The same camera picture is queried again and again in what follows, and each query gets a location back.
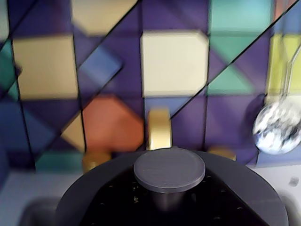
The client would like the gold toy faucet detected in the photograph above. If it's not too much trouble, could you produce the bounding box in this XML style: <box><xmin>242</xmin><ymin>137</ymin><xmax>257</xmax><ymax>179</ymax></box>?
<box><xmin>146</xmin><ymin>106</ymin><xmax>174</xmax><ymax>152</ymax></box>

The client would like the gray toy sink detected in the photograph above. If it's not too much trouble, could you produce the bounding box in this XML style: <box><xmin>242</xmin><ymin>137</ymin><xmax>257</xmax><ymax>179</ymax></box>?
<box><xmin>20</xmin><ymin>194</ymin><xmax>62</xmax><ymax>226</ymax></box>

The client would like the metal skimmer spoon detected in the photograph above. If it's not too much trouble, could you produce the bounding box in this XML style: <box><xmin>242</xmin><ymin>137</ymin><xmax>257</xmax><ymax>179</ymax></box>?
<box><xmin>252</xmin><ymin>42</ymin><xmax>301</xmax><ymax>156</ymax></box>

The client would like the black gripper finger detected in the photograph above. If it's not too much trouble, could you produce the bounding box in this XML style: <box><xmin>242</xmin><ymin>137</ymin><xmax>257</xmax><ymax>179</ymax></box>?
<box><xmin>90</xmin><ymin>164</ymin><xmax>156</xmax><ymax>226</ymax></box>
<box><xmin>185</xmin><ymin>175</ymin><xmax>268</xmax><ymax>226</ymax></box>

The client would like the gold faucet knob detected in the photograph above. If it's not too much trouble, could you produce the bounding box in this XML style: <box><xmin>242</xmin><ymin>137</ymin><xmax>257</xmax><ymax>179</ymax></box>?
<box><xmin>81</xmin><ymin>151</ymin><xmax>112</xmax><ymax>174</ymax></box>
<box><xmin>207</xmin><ymin>146</ymin><xmax>237</xmax><ymax>162</ymax></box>

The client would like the gray pot lid with knob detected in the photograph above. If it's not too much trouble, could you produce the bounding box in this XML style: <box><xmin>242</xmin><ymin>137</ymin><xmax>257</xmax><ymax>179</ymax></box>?
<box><xmin>55</xmin><ymin>145</ymin><xmax>289</xmax><ymax>226</ymax></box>

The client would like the blue wooden toy kitchen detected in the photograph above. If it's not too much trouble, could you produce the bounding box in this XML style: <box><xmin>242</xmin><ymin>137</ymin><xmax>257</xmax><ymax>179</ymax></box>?
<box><xmin>0</xmin><ymin>0</ymin><xmax>301</xmax><ymax>226</ymax></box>

